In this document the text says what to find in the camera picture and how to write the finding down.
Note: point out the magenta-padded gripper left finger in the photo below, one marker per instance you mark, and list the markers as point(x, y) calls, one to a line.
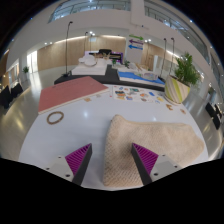
point(78, 160)

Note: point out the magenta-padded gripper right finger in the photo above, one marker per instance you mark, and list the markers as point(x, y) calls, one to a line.
point(146, 160)

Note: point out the beige waffle towel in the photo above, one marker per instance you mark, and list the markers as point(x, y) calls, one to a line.
point(160, 140)

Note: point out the small orange wooden piece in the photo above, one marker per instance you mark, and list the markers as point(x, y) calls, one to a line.
point(169, 107)

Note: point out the small round wooden disc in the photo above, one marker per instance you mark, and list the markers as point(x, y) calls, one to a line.
point(183, 111)

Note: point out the salmon pink flat board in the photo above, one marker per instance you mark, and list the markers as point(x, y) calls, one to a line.
point(70, 93)

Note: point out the green plant in striped pot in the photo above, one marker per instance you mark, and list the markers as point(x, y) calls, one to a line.
point(176, 91)

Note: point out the group of black chairs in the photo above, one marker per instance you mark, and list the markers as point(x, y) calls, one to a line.
point(10, 95)
point(213, 115)

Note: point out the model on blue base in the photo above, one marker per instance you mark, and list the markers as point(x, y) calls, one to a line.
point(133, 76)

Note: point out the white sculpted model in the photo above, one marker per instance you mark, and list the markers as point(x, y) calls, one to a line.
point(88, 68)

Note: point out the small background potted plant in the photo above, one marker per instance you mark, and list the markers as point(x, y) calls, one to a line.
point(25, 69)

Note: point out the black upright piano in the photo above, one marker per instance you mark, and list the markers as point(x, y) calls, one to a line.
point(105, 51)

